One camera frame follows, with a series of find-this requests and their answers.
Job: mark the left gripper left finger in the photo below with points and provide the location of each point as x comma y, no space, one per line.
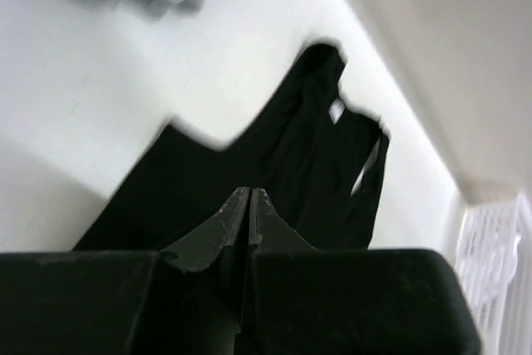
173,301

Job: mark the black tank top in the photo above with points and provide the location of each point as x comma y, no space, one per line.
321,164

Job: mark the white plastic basket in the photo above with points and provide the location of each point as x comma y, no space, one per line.
493,262

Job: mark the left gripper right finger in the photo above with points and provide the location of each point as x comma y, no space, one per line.
369,301

